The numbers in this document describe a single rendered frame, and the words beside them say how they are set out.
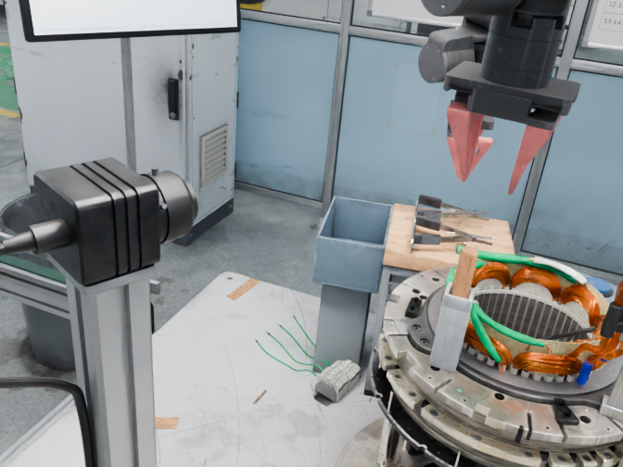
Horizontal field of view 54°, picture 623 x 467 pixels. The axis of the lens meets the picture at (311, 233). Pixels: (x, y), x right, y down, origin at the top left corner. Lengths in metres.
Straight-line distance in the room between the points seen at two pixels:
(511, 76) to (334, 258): 0.52
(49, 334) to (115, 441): 1.97
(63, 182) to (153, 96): 2.65
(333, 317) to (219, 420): 0.25
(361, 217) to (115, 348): 0.84
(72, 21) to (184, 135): 1.53
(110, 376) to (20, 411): 1.97
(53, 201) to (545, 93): 0.38
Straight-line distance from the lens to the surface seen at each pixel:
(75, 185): 0.27
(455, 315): 0.64
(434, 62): 0.93
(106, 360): 0.31
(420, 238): 0.94
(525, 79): 0.53
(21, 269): 1.51
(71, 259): 0.28
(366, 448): 0.99
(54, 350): 2.35
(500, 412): 0.65
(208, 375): 1.12
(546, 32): 0.53
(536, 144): 0.54
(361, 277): 0.98
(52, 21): 1.42
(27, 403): 2.31
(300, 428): 1.03
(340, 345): 1.09
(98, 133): 3.18
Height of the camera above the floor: 1.50
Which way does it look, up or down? 27 degrees down
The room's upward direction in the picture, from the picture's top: 5 degrees clockwise
